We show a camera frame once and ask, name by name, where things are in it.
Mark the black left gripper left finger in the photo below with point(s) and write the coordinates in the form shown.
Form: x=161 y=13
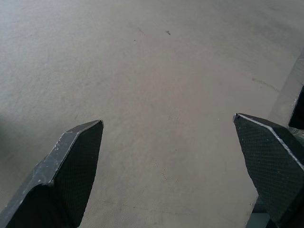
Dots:
x=59 y=175

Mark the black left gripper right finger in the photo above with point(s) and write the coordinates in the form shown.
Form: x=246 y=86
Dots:
x=273 y=166

